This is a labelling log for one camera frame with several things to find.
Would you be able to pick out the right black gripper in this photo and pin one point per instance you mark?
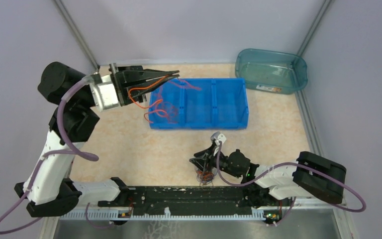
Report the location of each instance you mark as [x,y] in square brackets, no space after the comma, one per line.
[208,156]

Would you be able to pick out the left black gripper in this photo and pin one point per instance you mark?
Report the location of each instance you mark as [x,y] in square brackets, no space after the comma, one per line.
[125,77]

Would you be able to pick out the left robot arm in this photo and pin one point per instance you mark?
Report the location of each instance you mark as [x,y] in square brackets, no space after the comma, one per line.
[78,96]

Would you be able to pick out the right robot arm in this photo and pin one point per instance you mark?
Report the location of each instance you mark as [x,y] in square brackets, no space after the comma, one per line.
[296,180]

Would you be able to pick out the blue three-compartment bin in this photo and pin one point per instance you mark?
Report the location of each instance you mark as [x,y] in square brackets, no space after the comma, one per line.
[199,103]

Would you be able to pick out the teal transparent plastic tub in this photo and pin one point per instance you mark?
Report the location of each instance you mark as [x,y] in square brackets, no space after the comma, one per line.
[271,71]

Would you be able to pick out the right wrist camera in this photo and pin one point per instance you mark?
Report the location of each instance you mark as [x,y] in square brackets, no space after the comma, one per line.
[217,139]

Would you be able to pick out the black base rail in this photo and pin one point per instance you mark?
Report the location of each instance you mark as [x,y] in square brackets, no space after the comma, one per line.
[197,201]

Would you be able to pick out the white toothed cable strip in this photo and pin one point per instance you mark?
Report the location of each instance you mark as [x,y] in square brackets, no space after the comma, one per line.
[121,215]

